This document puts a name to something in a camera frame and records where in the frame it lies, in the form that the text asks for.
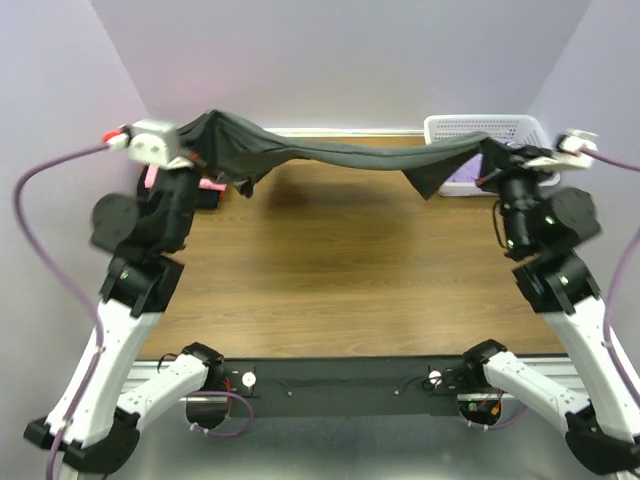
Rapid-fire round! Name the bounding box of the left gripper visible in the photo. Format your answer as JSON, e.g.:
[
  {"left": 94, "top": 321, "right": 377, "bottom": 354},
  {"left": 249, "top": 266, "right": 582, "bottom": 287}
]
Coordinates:
[{"left": 153, "top": 108, "right": 228, "bottom": 249}]

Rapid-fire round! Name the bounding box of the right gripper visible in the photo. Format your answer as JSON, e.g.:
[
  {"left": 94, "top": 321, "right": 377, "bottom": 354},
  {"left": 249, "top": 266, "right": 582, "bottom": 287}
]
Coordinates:
[{"left": 473, "top": 136, "right": 558, "bottom": 252}]

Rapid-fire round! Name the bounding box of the dark grey t-shirt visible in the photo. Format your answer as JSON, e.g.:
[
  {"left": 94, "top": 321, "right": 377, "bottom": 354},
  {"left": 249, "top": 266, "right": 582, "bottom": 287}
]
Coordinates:
[{"left": 178, "top": 110, "right": 492, "bottom": 199}]

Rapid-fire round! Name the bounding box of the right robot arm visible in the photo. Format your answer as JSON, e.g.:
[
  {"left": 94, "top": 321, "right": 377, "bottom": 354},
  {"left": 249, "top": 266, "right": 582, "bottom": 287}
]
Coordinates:
[{"left": 459, "top": 145, "right": 639, "bottom": 476}]

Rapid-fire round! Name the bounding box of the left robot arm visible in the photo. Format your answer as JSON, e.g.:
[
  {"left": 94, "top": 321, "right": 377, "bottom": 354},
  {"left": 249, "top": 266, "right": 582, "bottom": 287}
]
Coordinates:
[{"left": 23, "top": 168, "right": 224, "bottom": 479}]

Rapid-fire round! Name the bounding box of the white plastic laundry basket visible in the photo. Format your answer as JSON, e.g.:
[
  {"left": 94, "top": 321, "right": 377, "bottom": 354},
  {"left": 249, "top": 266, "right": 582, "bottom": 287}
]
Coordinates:
[{"left": 423, "top": 114, "right": 551, "bottom": 197}]

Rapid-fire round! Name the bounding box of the purple t-shirt in basket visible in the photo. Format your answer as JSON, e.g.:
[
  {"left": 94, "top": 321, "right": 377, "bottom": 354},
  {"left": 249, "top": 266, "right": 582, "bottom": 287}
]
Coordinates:
[{"left": 447, "top": 154, "right": 483, "bottom": 185}]

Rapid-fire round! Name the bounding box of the folded black t-shirt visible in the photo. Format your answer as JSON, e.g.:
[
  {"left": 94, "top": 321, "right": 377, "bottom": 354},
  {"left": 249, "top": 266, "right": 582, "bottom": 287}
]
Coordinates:
[{"left": 136, "top": 171, "right": 224, "bottom": 211}]

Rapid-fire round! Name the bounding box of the folded pink t-shirt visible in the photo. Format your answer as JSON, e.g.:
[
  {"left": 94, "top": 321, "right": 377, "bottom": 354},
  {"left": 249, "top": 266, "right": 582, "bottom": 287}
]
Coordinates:
[{"left": 139, "top": 165, "right": 227, "bottom": 192}]

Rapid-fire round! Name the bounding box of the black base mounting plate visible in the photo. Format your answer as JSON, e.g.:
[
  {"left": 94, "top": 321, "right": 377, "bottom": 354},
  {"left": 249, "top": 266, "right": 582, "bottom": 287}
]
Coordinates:
[{"left": 225, "top": 355, "right": 462, "bottom": 418}]

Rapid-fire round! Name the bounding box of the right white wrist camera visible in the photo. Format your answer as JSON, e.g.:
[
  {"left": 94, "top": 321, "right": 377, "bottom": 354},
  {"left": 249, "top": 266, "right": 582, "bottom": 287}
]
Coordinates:
[{"left": 522, "top": 129, "right": 598, "bottom": 173}]

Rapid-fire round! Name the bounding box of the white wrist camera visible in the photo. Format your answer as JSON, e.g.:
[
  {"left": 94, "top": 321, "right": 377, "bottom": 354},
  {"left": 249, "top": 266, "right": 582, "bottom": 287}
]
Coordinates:
[
  {"left": 103, "top": 119, "right": 194, "bottom": 170},
  {"left": 522, "top": 129, "right": 598, "bottom": 173}
]

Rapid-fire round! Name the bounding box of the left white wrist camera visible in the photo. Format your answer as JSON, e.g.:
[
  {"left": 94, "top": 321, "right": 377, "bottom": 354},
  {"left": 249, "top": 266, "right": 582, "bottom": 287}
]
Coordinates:
[{"left": 103, "top": 119, "right": 194, "bottom": 170}]

